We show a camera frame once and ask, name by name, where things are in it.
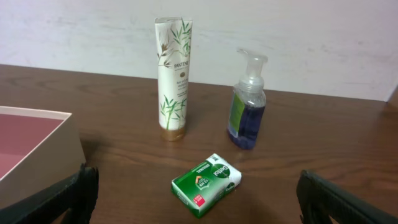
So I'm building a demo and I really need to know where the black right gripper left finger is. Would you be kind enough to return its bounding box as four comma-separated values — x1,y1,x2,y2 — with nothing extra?
1,164,99,224

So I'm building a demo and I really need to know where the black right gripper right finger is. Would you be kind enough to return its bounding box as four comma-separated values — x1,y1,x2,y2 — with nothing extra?
296,170,397,224

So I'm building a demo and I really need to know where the white box with pink interior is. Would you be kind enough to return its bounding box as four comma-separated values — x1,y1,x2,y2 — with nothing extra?
1,106,86,208

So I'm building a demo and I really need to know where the blue foaming soap pump bottle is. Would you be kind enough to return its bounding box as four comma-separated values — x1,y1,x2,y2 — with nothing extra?
227,49,268,150

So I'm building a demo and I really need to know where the green Dettol soap box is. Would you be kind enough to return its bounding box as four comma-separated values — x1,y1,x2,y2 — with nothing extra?
171,154,242,218

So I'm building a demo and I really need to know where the white Pantene bamboo tube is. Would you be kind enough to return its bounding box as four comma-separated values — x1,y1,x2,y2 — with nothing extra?
155,17,193,141

